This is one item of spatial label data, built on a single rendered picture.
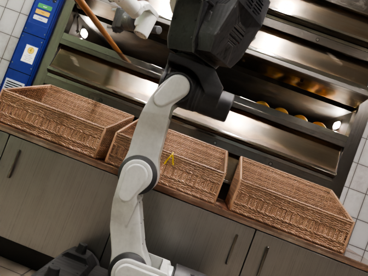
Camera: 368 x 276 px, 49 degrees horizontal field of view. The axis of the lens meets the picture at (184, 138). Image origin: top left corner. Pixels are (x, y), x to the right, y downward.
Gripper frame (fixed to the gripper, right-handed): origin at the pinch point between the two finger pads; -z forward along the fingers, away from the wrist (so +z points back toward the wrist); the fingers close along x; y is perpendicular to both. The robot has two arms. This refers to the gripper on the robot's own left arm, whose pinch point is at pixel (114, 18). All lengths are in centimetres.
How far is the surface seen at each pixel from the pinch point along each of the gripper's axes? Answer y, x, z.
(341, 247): 76, 70, 105
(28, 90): -6, 45, -49
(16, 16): -3, 6, -93
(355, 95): 112, -5, 76
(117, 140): 9, 54, 15
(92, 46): 27, 10, -52
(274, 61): 81, -9, 40
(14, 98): -22, 49, -28
